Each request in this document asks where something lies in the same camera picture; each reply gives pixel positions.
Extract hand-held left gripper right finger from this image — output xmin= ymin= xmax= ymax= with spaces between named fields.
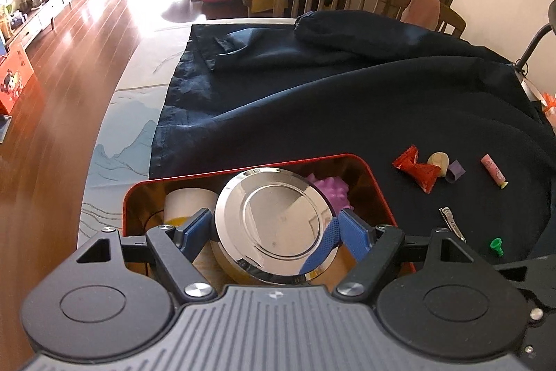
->
xmin=334 ymin=208 xmax=481 ymax=304

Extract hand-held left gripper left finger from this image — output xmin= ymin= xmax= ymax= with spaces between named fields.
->
xmin=74 ymin=208 xmax=218 ymax=304

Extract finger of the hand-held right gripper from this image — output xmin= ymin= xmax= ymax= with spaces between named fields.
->
xmin=495 ymin=257 xmax=556 ymax=371

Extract white bottle yellow label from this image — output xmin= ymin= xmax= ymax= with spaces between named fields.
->
xmin=163 ymin=188 xmax=220 ymax=226

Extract purple spiky toy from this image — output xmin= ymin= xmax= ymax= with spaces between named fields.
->
xmin=304 ymin=175 xmax=354 ymax=215

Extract red tin box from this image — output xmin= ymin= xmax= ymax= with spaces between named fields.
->
xmin=122 ymin=154 xmax=417 ymax=289

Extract round silver compact mirror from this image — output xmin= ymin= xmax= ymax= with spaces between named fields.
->
xmin=210 ymin=168 xmax=342 ymax=285

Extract red candy wrapper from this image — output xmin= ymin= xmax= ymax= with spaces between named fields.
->
xmin=392 ymin=145 xmax=441 ymax=193

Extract metal clip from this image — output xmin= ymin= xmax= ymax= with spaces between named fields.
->
xmin=439 ymin=207 xmax=466 ymax=243

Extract beige wooden egg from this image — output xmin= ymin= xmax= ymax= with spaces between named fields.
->
xmin=427 ymin=151 xmax=450 ymax=177

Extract small purple block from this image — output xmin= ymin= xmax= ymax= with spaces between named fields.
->
xmin=444 ymin=159 xmax=466 ymax=184

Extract pink lip balm tube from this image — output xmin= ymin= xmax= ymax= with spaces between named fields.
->
xmin=480 ymin=154 xmax=510 ymax=188

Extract dark blue cloth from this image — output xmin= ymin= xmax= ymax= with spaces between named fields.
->
xmin=149 ymin=9 xmax=556 ymax=267

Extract pink towel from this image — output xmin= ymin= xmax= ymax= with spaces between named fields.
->
xmin=400 ymin=0 xmax=441 ymax=30

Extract orange gift box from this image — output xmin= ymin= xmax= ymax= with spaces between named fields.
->
xmin=0 ymin=42 xmax=34 ymax=114

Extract grey desk lamp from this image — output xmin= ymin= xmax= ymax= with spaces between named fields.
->
xmin=515 ymin=0 xmax=556 ymax=72

